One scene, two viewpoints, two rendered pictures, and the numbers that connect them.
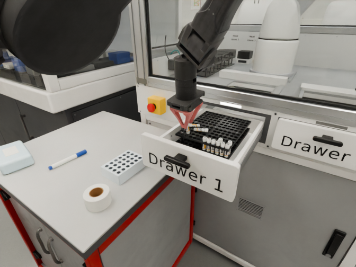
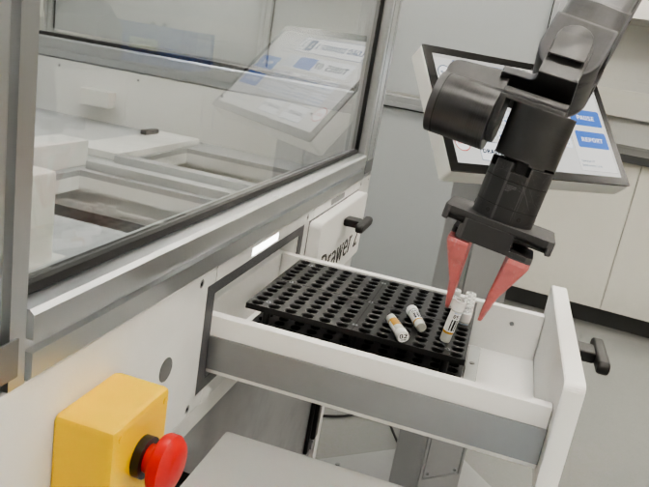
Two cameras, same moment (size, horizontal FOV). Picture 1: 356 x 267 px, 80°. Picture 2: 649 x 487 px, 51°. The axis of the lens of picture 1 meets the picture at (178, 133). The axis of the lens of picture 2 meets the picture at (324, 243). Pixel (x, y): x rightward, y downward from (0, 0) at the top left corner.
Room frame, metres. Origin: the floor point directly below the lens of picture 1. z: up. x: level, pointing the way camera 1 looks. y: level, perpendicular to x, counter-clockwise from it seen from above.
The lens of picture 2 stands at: (0.91, 0.51, 1.16)
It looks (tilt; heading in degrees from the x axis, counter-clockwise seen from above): 16 degrees down; 251
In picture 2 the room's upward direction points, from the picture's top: 10 degrees clockwise
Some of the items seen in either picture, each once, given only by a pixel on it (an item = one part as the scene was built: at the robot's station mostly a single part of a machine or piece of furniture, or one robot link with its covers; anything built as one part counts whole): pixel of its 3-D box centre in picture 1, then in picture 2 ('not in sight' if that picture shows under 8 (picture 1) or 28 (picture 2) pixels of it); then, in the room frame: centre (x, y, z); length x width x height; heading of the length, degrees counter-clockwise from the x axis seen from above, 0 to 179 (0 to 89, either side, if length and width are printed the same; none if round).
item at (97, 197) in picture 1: (97, 197); not in sight; (0.43, 0.22, 0.78); 0.07 x 0.07 x 0.04
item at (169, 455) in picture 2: (151, 107); (158, 461); (0.87, 0.11, 0.88); 0.04 x 0.03 x 0.04; 57
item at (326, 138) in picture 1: (327, 139); (356, 222); (0.54, -0.44, 0.91); 0.07 x 0.04 x 0.01; 57
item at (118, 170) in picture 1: (124, 166); not in sight; (0.57, 0.18, 0.78); 0.12 x 0.08 x 0.04; 145
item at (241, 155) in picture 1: (215, 135); (356, 330); (0.64, -0.13, 0.86); 0.40 x 0.26 x 0.06; 147
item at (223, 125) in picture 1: (214, 135); (365, 329); (0.63, -0.13, 0.87); 0.22 x 0.18 x 0.06; 147
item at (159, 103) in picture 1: (156, 105); (115, 446); (0.89, 0.10, 0.88); 0.07 x 0.05 x 0.07; 57
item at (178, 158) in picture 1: (179, 159); (587, 352); (0.44, 0.00, 0.91); 0.07 x 0.04 x 0.01; 57
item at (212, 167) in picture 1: (184, 164); (551, 373); (0.46, -0.02, 0.87); 0.29 x 0.02 x 0.11; 57
